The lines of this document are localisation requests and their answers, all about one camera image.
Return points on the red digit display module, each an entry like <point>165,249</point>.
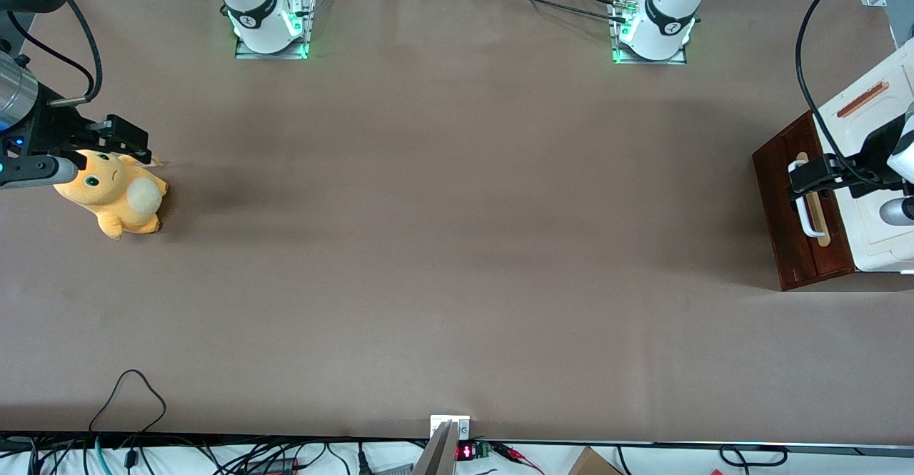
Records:
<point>465,452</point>

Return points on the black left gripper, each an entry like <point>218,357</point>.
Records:
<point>872,152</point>

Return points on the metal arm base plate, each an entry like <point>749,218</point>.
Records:
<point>309,25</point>
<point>643,62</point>

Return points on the red and black clip leads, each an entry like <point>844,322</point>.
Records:
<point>514,453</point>

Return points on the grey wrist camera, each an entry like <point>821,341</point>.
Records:
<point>896,212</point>
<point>36,171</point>

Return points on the plain dark wood drawer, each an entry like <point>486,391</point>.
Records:
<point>780,211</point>

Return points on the white plastic box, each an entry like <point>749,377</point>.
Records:
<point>882,246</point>

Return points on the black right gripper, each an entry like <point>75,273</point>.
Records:
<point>51,128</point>

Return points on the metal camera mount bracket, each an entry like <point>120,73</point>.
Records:
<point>439,453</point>

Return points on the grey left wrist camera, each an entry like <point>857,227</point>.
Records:
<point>896,212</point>

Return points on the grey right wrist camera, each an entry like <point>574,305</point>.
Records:
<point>36,171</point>

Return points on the brown cardboard piece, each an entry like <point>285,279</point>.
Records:
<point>593,464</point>

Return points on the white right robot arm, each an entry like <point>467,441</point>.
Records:
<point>253,3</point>

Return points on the orange plush toy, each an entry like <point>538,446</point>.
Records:
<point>118,193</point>

